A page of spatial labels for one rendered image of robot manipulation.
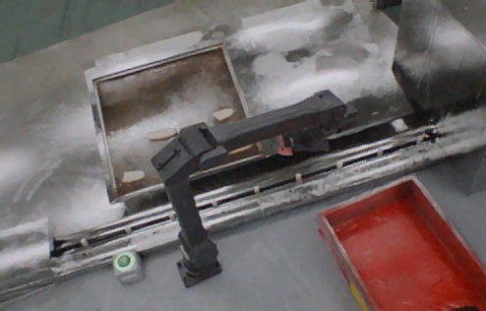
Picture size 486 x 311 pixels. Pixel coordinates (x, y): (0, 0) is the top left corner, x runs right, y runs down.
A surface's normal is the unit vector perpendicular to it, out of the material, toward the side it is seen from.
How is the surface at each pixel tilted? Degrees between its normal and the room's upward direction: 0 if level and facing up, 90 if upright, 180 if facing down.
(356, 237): 0
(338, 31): 10
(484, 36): 0
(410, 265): 0
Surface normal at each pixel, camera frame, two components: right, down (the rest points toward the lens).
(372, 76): -0.07, -0.47
